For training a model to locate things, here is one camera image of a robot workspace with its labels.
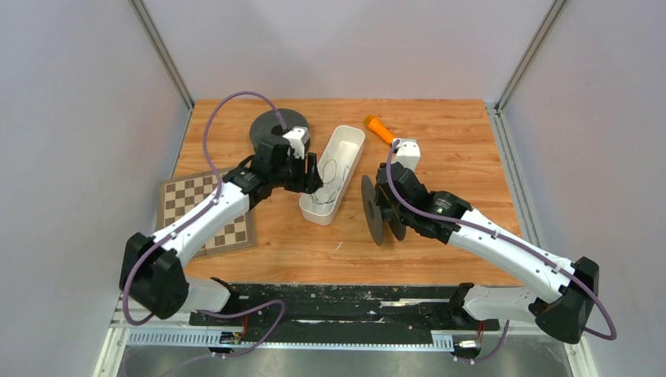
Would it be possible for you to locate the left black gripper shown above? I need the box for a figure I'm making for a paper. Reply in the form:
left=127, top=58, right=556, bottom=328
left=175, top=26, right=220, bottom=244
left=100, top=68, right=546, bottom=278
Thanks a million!
left=270, top=150, right=324, bottom=194

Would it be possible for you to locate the black spool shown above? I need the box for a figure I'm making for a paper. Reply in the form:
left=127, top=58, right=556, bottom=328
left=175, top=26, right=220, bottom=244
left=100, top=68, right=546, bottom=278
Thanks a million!
left=361, top=175, right=406, bottom=246
left=249, top=108, right=309, bottom=158

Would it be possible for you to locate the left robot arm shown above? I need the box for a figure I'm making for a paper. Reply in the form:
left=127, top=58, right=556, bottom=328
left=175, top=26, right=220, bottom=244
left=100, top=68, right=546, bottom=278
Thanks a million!
left=119, top=135, right=323, bottom=326

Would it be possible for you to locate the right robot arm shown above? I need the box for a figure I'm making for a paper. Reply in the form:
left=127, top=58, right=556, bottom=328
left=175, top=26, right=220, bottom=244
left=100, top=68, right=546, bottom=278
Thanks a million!
left=361, top=163, right=600, bottom=344

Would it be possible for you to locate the white oblong tray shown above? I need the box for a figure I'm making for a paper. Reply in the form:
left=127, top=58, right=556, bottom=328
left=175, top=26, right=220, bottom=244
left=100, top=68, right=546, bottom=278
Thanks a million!
left=298, top=125, right=365, bottom=225

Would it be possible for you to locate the orange flashlight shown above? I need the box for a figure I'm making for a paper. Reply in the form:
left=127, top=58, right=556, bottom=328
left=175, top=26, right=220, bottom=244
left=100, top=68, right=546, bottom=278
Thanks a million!
left=364, top=115, right=397, bottom=145

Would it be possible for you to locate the wooden chessboard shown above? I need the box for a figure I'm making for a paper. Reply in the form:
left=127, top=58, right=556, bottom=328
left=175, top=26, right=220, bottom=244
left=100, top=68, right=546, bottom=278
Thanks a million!
left=156, top=171, right=258, bottom=258

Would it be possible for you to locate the black thin cable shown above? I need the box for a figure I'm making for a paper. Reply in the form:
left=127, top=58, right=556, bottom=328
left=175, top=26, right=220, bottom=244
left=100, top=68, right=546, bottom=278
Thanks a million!
left=310, top=158, right=350, bottom=205

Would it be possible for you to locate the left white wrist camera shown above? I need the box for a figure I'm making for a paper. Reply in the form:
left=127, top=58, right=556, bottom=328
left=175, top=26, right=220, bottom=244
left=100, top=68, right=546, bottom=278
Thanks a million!
left=283, top=126, right=310, bottom=159

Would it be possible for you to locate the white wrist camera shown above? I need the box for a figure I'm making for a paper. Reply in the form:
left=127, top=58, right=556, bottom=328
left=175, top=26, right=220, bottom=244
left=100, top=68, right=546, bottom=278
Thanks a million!
left=283, top=126, right=310, bottom=159
left=392, top=138, right=421, bottom=171

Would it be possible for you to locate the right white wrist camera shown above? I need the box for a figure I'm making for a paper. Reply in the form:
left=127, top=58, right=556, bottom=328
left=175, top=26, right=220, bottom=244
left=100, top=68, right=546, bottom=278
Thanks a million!
left=392, top=138, right=421, bottom=171

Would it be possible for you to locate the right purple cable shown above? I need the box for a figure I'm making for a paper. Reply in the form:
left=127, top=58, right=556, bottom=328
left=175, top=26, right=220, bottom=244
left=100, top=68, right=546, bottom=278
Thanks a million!
left=385, top=139, right=618, bottom=342

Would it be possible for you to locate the purple cable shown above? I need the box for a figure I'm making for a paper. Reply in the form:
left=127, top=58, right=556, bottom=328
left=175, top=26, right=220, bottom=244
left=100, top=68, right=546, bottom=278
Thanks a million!
left=120, top=90, right=290, bottom=328
left=385, top=139, right=618, bottom=342

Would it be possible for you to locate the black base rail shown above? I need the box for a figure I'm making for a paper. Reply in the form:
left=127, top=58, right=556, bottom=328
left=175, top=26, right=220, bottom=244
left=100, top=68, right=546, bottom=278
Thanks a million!
left=112, top=283, right=537, bottom=352

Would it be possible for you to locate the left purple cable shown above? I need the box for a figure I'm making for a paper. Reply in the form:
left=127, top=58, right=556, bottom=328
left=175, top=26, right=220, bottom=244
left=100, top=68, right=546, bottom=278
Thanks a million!
left=120, top=90, right=290, bottom=328

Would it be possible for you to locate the right aluminium frame post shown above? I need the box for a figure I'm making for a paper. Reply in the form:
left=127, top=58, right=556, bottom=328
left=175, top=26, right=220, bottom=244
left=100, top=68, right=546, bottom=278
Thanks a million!
left=495, top=0, right=569, bottom=113

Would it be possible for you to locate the aluminium frame post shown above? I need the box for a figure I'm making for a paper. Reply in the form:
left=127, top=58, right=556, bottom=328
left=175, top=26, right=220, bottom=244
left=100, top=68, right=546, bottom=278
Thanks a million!
left=128, top=0, right=195, bottom=112
left=495, top=0, right=569, bottom=113

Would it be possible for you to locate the left aluminium frame post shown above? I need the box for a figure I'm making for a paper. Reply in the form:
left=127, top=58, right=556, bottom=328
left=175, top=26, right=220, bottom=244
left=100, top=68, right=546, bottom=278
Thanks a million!
left=128, top=0, right=195, bottom=112

